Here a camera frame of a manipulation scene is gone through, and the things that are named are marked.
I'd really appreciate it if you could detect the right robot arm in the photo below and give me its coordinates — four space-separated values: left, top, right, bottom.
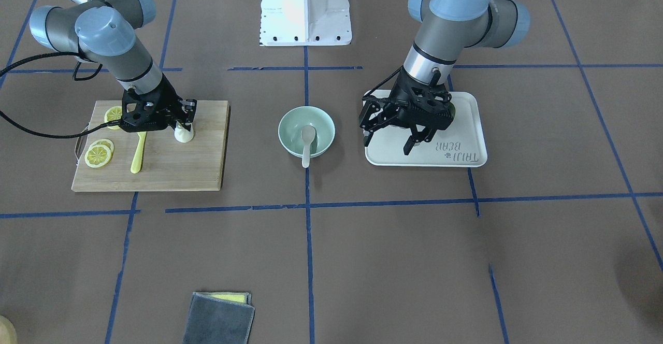
29 0 197 133

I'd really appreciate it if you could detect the green avocado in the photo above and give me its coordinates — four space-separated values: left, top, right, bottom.
448 103 456 121

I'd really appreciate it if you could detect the white plastic tray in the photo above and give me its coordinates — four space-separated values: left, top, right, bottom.
365 91 488 167

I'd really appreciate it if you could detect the white plastic spoon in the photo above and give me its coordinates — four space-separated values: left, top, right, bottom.
300 125 316 168

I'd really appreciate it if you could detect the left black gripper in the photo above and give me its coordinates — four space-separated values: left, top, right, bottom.
360 66 452 155

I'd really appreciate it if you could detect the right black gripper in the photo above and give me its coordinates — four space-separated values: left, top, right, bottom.
120 77 197 133

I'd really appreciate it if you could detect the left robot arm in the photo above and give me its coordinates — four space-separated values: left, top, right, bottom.
358 0 530 155

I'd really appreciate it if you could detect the yellow plastic knife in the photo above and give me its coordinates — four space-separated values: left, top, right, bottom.
130 131 147 174

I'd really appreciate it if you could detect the green ceramic bowl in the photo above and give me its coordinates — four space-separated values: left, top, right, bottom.
278 106 336 158

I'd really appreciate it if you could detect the white pedestal column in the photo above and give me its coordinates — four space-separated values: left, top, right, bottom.
259 0 353 47

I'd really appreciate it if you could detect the wooden cutting board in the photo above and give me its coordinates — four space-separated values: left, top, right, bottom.
71 100 229 192

